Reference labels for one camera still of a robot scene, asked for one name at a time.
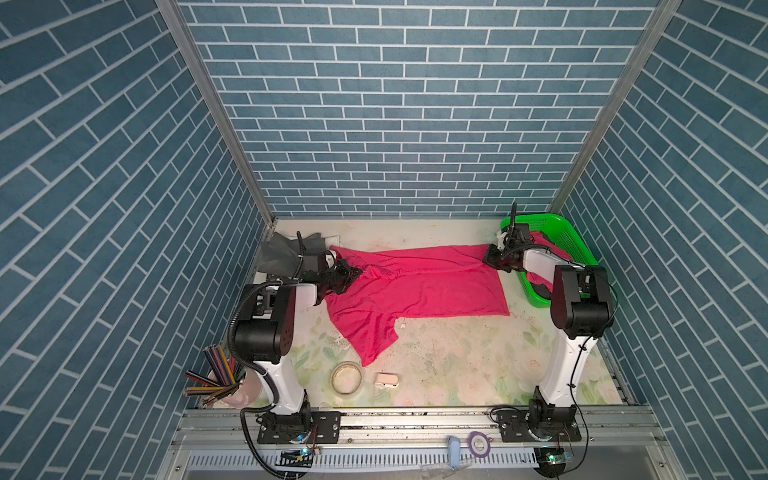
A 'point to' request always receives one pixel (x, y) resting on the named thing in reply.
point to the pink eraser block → (383, 379)
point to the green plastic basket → (561, 234)
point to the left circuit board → (297, 458)
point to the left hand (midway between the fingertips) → (363, 268)
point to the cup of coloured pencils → (227, 383)
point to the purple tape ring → (479, 444)
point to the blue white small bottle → (454, 452)
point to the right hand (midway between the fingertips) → (483, 254)
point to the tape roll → (346, 378)
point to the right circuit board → (550, 461)
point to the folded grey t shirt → (281, 254)
